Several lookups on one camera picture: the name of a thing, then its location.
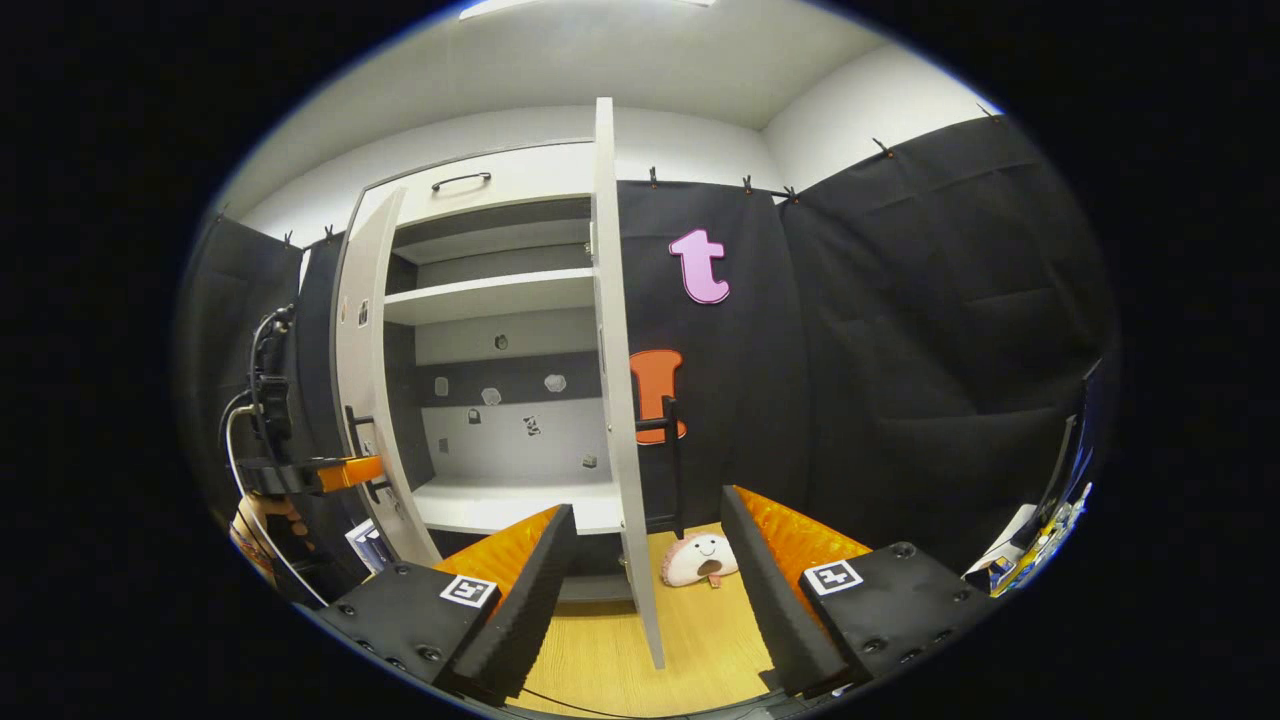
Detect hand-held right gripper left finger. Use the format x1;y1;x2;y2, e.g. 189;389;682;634
318;503;579;706

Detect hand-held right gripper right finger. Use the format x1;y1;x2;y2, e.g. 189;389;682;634
720;486;996;699

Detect beige cabinet door camera sticker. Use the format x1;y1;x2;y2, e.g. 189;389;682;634
333;188;443;568

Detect beige double-door shoe cabinet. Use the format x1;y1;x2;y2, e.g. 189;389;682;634
330;138;651;601

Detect beige cabinet door headphone sticker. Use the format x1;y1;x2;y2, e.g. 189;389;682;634
592;97;691;671

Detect blue white books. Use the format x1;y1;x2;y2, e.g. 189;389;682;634
345;518;393;576

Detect pink white plush toy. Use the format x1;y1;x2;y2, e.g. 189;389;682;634
662;533;741;589

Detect white paper box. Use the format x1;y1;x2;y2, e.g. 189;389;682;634
965;505;1041;579

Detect black backdrop cloth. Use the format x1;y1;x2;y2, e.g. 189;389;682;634
175;112;1116;601

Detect yellow and white clutter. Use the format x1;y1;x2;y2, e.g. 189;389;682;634
985;483;1093;598

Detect row of black cloth clips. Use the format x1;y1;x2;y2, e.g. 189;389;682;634
215;103;1004;246

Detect ceiling light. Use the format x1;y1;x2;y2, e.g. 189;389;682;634
460;0;716;21

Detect grey cable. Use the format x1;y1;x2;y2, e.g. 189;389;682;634
224;403;331;609

